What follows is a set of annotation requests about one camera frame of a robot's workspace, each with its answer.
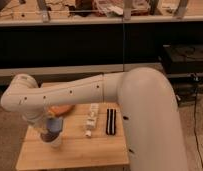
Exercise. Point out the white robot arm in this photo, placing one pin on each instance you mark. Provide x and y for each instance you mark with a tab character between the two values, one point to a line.
147	102

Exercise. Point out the small wooden table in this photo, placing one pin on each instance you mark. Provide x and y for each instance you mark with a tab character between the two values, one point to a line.
75	149

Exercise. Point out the black box on shelf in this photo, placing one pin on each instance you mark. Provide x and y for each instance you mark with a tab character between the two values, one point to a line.
182	58

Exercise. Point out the orange ceramic cup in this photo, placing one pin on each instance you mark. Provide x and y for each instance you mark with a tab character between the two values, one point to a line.
59	110

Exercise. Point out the white tube on table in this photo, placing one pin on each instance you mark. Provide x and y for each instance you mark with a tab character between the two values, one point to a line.
91	119

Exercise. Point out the black white striped cloth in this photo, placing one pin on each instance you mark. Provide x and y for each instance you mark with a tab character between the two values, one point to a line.
111	122

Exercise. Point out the white gripper body blue ring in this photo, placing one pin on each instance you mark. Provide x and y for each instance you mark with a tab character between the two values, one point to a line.
54	128

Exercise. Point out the long wooden workbench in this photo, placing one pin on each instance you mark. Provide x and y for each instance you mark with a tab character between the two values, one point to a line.
87	12

